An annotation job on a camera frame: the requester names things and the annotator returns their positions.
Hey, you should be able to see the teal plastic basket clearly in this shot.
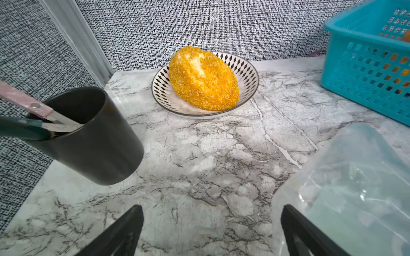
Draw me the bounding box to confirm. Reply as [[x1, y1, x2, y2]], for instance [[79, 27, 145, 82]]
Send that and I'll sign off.
[[321, 1, 410, 125]]

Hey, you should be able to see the black cup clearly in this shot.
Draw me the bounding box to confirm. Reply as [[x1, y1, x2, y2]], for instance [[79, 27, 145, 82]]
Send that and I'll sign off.
[[26, 87, 144, 186]]

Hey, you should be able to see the pink stick in cup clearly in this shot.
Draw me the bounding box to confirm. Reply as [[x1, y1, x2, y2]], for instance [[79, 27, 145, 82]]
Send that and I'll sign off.
[[1, 81, 80, 125]]

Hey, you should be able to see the white patterned bowl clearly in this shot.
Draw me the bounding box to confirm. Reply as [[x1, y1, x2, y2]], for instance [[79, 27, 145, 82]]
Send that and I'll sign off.
[[151, 47, 259, 119]]

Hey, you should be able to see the dark green stick in cup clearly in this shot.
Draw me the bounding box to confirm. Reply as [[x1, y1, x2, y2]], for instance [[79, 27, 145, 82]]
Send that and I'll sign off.
[[1, 116, 83, 141]]

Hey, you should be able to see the orange fruit in bowl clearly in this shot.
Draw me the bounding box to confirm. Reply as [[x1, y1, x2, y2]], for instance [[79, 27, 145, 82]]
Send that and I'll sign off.
[[168, 47, 240, 111]]

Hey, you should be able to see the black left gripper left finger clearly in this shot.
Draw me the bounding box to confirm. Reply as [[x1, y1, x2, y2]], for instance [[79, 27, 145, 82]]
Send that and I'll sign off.
[[77, 205, 144, 256]]

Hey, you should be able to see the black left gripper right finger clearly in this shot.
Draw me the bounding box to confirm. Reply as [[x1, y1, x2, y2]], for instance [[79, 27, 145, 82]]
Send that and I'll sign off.
[[280, 204, 348, 256]]

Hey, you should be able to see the clear zip-top bag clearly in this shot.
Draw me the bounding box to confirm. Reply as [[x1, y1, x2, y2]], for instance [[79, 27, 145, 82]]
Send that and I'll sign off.
[[271, 124, 410, 256]]

